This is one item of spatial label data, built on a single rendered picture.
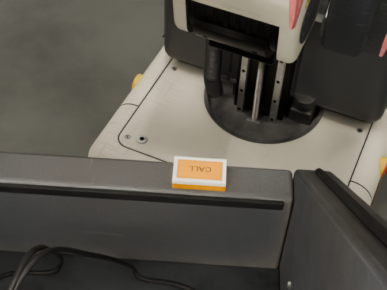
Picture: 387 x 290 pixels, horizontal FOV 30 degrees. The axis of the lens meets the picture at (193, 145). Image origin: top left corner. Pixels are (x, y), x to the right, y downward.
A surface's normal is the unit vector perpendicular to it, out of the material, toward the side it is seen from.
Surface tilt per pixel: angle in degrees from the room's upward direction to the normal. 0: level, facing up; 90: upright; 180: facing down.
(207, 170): 0
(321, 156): 0
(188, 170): 0
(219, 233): 90
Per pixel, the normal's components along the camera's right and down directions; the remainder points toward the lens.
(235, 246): -0.06, 0.75
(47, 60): 0.04, -0.65
